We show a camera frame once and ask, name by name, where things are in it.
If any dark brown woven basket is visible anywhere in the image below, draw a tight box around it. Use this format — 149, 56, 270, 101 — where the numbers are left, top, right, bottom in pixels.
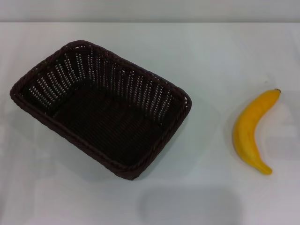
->
10, 40, 193, 181

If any yellow banana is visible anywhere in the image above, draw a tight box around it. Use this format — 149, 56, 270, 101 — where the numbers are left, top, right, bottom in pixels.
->
232, 88, 282, 175

